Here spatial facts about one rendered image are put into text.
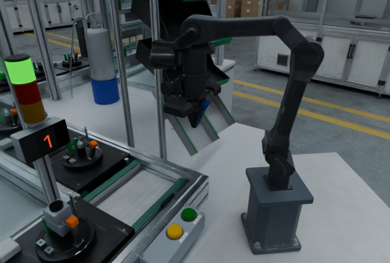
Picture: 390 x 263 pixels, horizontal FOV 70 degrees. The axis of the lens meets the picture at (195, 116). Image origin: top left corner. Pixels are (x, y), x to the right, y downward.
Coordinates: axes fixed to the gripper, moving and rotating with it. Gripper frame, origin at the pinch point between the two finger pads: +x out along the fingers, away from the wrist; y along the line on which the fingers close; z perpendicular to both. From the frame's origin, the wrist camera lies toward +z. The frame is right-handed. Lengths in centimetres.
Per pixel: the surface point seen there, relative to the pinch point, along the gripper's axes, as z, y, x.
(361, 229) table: -47, -26, 39
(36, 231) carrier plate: 29, 33, 28
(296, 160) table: -20, -52, 39
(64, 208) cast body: 17.6, 29.6, 16.7
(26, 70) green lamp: 28.8, 23.9, -13.6
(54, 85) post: 128, -39, 30
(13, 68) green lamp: 30.0, 26.0, -14.4
